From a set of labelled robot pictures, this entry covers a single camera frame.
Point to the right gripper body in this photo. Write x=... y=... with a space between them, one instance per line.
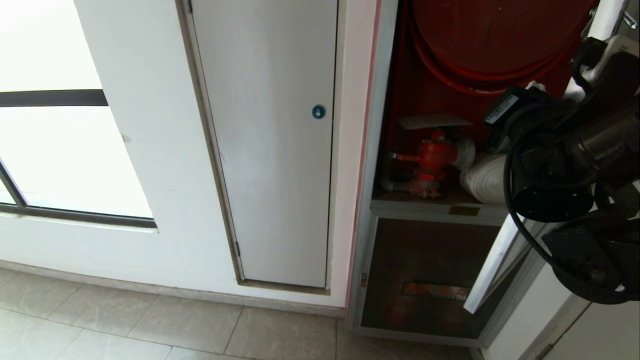
x=525 y=117

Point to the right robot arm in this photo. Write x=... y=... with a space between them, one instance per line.
x=597 y=145

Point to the inspection card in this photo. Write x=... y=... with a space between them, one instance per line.
x=434 y=121

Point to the red hydrant valve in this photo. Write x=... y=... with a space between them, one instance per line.
x=432 y=157

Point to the fire hydrant cabinet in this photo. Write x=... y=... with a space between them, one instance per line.
x=380 y=150

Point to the white cabinet door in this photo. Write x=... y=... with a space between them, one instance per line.
x=492 y=265

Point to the dark glass cabinet panel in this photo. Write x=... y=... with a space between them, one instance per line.
x=425 y=255

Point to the blue round door lock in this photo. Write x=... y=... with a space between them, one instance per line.
x=318 y=112

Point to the white service door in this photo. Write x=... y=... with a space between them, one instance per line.
x=272 y=165

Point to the door hinge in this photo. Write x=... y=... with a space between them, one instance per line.
x=237 y=249

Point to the brass plate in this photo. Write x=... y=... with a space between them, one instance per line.
x=463 y=210

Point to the red panel label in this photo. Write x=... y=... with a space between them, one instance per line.
x=434 y=291

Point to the window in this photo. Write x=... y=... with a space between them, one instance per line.
x=60 y=150

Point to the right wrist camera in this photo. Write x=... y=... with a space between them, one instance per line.
x=602 y=57

